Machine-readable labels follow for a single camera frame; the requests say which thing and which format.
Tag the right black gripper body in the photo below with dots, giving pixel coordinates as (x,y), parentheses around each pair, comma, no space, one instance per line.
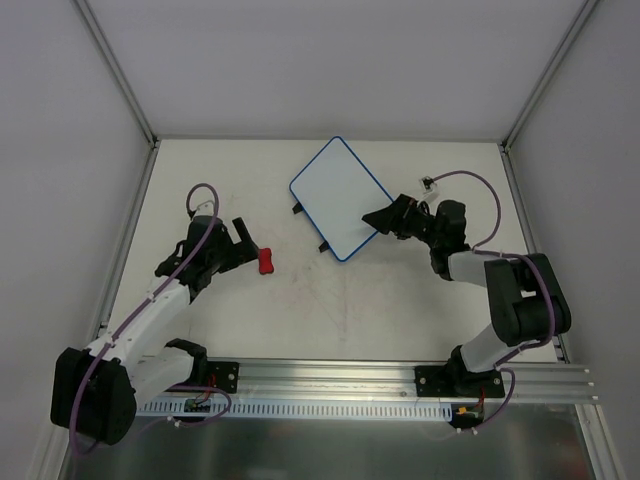
(403,218)

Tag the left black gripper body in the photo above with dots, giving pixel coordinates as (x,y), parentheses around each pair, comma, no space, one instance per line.
(241,248)

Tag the red bone-shaped eraser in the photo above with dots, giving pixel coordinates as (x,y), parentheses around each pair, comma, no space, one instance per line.
(265,262)

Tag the blue framed whiteboard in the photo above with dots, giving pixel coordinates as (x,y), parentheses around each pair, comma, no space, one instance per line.
(335,189)

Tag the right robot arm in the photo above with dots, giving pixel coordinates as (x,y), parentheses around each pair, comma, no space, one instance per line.
(527,307)

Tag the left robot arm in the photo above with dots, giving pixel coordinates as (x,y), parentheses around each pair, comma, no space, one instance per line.
(97,390)

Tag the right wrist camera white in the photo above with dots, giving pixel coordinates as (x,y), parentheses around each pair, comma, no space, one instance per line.
(429,189)

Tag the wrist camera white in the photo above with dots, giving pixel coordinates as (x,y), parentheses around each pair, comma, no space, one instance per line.
(205,208)
(429,189)

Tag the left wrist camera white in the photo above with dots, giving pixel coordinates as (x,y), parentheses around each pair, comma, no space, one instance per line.
(205,208)

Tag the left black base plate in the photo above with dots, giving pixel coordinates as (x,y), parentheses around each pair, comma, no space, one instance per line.
(223,375)

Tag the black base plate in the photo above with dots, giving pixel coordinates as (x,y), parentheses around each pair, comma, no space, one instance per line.
(439,381)
(223,375)

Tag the aluminium mounting rail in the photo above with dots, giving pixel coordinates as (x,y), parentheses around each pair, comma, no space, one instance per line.
(394,381)

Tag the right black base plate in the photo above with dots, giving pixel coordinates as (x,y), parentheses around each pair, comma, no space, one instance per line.
(439,381)

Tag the slotted cable duct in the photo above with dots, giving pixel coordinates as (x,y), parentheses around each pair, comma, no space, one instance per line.
(257,408)

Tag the left aluminium frame post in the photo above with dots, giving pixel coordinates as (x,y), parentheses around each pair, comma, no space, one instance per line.
(98,36)

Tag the aluminium frame post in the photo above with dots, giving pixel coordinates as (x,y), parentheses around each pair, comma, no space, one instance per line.
(559,54)
(98,36)

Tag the right aluminium frame post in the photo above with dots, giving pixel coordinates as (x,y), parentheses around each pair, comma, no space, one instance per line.
(559,54)

